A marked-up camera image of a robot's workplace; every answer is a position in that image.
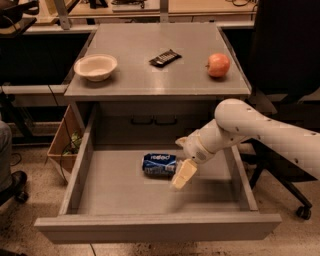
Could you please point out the black drawer handle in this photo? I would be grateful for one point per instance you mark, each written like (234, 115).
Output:
(165, 120)
(141, 120)

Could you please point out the white paper bowl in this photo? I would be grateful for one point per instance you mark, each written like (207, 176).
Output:
(96, 67)

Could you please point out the black left drawer handle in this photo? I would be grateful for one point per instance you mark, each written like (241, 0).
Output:
(141, 120)

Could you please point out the grey open top drawer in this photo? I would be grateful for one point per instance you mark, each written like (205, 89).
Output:
(109, 199)

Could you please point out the black shoe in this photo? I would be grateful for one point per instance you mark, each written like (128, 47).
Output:
(16, 189)

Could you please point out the red apple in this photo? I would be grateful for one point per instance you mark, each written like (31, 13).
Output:
(218, 65)

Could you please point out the grey cabinet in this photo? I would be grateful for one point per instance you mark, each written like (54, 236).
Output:
(136, 88)

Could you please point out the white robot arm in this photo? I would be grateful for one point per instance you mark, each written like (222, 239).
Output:
(235, 121)

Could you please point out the grey trouser leg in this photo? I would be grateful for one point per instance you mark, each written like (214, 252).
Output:
(5, 154)

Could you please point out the black office chair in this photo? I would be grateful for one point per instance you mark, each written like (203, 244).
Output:
(280, 56)

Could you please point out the black right drawer handle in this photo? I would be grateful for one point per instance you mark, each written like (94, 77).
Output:
(165, 120)

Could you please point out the blue pepsi can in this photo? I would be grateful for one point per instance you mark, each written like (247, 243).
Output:
(159, 164)

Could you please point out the cardboard box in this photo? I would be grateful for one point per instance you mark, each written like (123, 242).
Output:
(64, 147)

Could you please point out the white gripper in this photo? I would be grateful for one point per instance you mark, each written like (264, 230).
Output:
(194, 149)

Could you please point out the dark chocolate bar wrapper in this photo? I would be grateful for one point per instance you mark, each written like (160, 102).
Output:
(165, 58)

